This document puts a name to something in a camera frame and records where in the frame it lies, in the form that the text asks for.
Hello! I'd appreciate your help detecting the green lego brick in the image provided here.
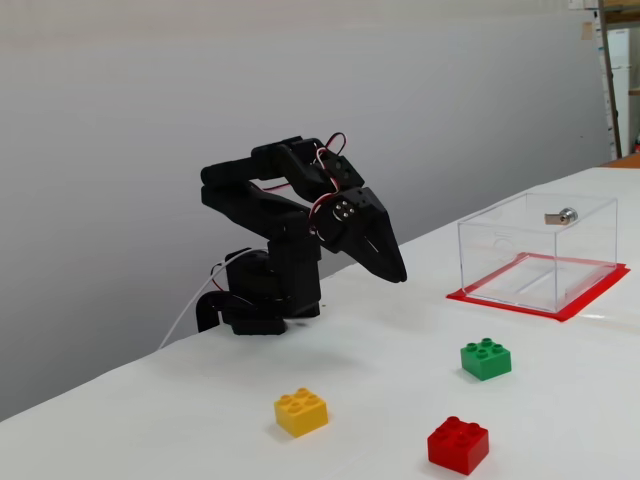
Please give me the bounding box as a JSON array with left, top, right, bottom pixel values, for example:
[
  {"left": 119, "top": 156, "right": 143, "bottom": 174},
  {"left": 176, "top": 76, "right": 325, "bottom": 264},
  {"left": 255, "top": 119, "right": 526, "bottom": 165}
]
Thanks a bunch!
[{"left": 459, "top": 337, "right": 513, "bottom": 383}]

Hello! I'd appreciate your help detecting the yellow lego brick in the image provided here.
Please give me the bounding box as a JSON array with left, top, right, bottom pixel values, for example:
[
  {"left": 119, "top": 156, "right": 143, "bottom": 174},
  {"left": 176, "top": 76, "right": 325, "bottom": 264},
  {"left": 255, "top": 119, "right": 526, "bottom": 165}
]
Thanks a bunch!
[{"left": 273, "top": 386, "right": 330, "bottom": 440}]

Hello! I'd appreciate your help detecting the brown wooden table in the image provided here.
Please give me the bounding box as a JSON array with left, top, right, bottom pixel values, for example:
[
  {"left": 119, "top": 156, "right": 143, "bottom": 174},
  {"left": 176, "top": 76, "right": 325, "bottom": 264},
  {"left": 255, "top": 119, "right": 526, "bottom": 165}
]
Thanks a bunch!
[{"left": 602, "top": 152, "right": 640, "bottom": 169}]

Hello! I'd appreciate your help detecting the wooden shelf post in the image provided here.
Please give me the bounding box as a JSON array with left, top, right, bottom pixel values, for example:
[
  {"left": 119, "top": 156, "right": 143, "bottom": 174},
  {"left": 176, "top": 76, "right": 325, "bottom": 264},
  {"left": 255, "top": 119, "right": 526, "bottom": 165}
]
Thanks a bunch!
[{"left": 597, "top": 0, "right": 624, "bottom": 161}]

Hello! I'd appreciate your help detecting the black table clamp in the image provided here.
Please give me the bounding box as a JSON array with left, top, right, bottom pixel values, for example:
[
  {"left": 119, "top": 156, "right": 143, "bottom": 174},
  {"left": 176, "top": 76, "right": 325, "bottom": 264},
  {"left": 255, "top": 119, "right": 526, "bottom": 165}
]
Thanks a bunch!
[{"left": 194, "top": 288, "right": 231, "bottom": 334}]

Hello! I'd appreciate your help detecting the arm servo wire bundle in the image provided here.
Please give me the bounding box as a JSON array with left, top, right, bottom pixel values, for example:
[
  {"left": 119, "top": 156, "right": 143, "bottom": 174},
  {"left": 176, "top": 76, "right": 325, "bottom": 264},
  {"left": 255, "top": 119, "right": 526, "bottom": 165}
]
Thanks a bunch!
[{"left": 323, "top": 131, "right": 350, "bottom": 157}]

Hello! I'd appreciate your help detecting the red lego brick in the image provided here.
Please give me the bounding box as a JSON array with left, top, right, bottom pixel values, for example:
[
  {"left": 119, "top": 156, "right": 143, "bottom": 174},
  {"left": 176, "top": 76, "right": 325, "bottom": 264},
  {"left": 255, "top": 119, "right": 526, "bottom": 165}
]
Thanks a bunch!
[{"left": 426, "top": 415, "right": 491, "bottom": 476}]

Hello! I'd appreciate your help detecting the gripper servo wire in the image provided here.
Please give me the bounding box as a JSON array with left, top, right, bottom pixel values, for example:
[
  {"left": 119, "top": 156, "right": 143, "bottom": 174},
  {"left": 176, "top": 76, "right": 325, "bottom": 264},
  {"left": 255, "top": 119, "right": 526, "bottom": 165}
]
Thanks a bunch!
[{"left": 307, "top": 149, "right": 347, "bottom": 237}]

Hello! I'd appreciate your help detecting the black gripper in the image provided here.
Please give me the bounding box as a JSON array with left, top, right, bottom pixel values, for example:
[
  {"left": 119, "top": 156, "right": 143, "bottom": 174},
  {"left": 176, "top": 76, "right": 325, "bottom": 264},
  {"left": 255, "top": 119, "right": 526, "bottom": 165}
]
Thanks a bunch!
[{"left": 318, "top": 186, "right": 409, "bottom": 285}]

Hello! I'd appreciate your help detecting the transparent plastic box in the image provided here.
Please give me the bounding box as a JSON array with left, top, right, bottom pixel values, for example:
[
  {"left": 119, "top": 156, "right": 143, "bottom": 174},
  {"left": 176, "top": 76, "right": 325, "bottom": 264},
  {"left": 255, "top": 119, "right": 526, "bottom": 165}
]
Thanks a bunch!
[{"left": 457, "top": 192, "right": 620, "bottom": 315}]

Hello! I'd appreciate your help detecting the red tape rectangle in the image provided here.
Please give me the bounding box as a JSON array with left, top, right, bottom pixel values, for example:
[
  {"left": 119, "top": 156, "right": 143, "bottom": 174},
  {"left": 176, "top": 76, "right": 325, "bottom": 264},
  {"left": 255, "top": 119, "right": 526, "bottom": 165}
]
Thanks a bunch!
[{"left": 445, "top": 252, "right": 632, "bottom": 322}]

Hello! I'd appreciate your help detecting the silver metal box lock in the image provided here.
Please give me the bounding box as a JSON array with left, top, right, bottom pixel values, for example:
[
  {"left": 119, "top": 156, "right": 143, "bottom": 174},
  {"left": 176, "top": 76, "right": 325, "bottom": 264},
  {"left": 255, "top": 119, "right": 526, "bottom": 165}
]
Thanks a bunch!
[{"left": 543, "top": 205, "right": 580, "bottom": 227}]

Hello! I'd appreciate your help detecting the white cable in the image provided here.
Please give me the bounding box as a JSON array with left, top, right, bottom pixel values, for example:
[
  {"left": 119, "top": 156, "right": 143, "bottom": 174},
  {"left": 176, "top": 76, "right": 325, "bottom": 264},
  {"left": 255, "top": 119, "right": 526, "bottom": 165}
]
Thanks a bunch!
[{"left": 158, "top": 247, "right": 251, "bottom": 351}]

